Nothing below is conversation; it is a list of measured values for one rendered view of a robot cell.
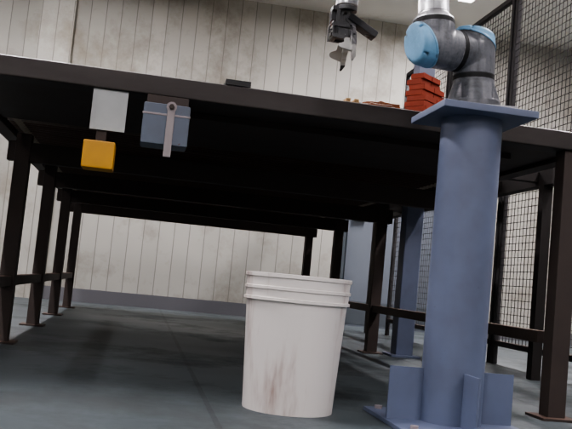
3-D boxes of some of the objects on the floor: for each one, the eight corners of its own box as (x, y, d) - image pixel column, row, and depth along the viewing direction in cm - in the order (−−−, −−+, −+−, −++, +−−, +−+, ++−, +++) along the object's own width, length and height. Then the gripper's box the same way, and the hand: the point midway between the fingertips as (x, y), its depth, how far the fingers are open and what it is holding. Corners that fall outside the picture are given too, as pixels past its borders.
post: (420, 359, 444) (454, -60, 464) (391, 357, 441) (426, -65, 461) (410, 356, 461) (443, -49, 481) (381, 353, 458) (415, -53, 478)
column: (546, 444, 205) (569, 110, 212) (404, 436, 198) (432, 90, 206) (484, 418, 242) (505, 134, 249) (363, 409, 235) (387, 117, 243)
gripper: (324, 14, 280) (320, 70, 278) (340, -4, 261) (334, 55, 259) (348, 18, 282) (344, 73, 280) (365, 0, 262) (360, 59, 261)
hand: (348, 66), depth 270 cm, fingers open, 14 cm apart
